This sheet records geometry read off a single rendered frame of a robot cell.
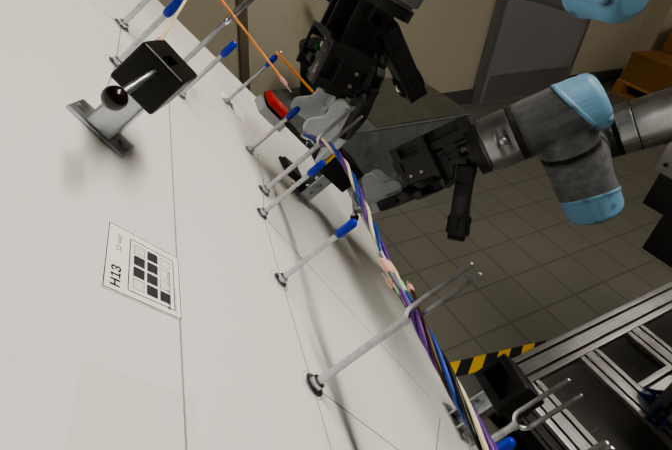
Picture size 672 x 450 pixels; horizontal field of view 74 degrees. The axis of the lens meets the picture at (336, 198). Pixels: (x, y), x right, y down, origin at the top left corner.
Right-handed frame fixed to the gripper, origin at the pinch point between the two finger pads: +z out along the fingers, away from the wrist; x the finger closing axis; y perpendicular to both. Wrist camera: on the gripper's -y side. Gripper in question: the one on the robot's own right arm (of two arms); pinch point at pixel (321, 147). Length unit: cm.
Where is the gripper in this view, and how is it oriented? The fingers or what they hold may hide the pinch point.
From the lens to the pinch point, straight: 59.8
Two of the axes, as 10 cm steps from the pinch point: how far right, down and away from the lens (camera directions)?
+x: 3.3, 6.2, -7.2
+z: -4.7, 7.6, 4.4
